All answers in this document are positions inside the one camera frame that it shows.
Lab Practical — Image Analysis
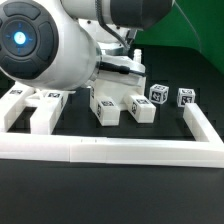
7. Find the white chair seat block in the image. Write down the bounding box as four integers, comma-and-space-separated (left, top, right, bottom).
90, 49, 146, 112

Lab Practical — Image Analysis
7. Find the white chair back frame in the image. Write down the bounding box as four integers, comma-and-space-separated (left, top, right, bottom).
0, 82, 69, 135

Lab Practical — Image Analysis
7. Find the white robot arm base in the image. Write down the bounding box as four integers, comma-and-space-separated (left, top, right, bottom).
0, 0, 175, 90

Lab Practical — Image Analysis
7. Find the white tagged cube left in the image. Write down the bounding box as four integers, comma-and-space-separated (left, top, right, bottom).
149, 84, 169, 104

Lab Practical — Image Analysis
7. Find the white tagged cube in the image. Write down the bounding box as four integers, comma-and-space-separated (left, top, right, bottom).
149, 84, 169, 104
177, 88, 196, 107

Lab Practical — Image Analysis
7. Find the white tagged cube right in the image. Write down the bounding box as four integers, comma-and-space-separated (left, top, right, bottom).
177, 88, 196, 107

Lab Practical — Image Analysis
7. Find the white U-shaped fixture frame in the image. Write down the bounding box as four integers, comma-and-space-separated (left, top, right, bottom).
0, 84, 224, 169

